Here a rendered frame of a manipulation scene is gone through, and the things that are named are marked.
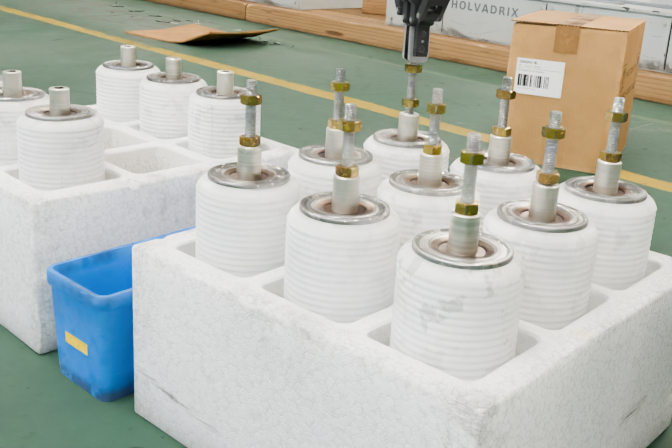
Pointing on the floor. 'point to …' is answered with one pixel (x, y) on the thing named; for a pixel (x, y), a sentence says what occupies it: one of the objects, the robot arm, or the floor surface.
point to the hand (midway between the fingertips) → (416, 43)
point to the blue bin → (97, 320)
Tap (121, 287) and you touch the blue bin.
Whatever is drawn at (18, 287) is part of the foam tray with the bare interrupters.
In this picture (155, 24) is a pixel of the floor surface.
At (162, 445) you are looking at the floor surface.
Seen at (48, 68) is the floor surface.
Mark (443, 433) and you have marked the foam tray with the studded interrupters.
